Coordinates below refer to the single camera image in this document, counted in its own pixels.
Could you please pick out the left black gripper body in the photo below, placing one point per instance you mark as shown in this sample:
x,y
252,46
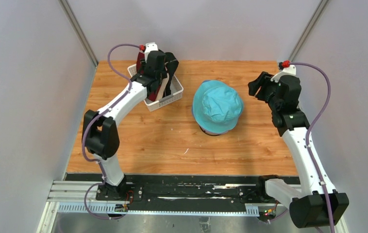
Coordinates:
x,y
162,74

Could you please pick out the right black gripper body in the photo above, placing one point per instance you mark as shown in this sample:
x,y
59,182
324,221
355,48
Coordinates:
x,y
267,91

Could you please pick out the dark red hat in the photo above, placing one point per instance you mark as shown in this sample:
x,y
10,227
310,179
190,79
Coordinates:
x,y
152,84

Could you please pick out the teal hat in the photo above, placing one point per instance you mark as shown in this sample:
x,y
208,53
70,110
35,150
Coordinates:
x,y
216,106

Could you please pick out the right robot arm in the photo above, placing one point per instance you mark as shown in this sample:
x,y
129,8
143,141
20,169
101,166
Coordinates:
x,y
318,203

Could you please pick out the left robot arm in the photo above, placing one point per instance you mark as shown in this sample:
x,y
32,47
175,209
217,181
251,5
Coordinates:
x,y
100,139

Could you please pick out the black hat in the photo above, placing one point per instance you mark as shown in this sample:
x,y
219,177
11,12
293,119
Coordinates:
x,y
171,65

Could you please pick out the white perforated plastic basket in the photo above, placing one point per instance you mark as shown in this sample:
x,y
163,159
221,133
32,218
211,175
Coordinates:
x,y
164,99

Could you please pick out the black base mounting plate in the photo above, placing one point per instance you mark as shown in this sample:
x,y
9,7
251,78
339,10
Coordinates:
x,y
178,195

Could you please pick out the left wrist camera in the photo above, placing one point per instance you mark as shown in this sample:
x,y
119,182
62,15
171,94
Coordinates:
x,y
144,50

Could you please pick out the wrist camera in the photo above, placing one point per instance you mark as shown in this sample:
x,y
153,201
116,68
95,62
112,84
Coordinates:
x,y
286,68
144,50

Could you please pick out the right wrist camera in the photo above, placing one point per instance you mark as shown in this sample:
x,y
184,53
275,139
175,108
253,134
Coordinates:
x,y
286,68

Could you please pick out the black wire hat stand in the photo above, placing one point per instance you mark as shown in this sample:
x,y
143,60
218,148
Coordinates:
x,y
209,133

